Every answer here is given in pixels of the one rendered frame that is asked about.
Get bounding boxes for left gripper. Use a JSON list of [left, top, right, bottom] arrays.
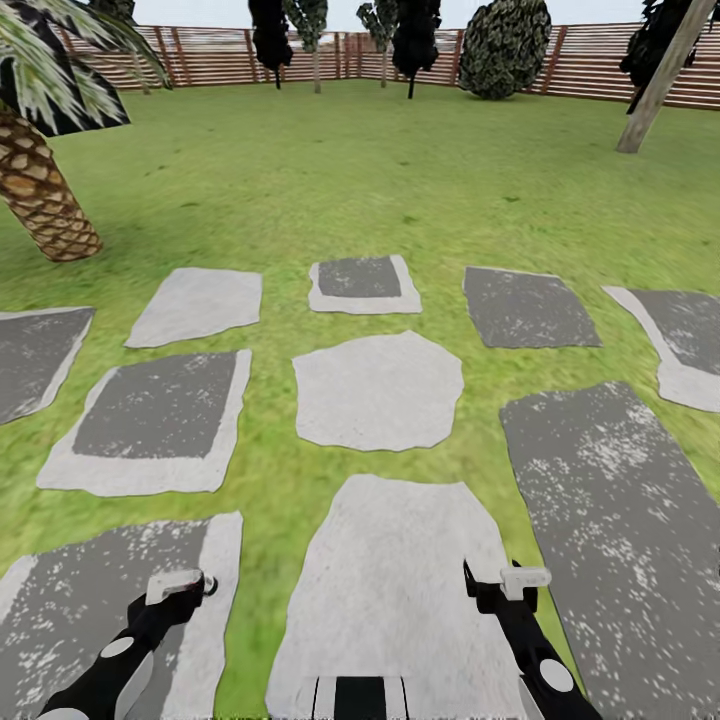
[[129, 580, 205, 636]]

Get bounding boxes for pesticide atomizer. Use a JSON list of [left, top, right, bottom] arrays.
[[201, 571, 218, 597]]

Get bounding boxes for robot trunk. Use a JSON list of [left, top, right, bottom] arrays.
[[292, 676, 429, 720]]

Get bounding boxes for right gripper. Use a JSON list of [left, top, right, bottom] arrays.
[[463, 560, 538, 636]]

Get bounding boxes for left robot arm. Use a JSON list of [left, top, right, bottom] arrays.
[[37, 567, 205, 720]]

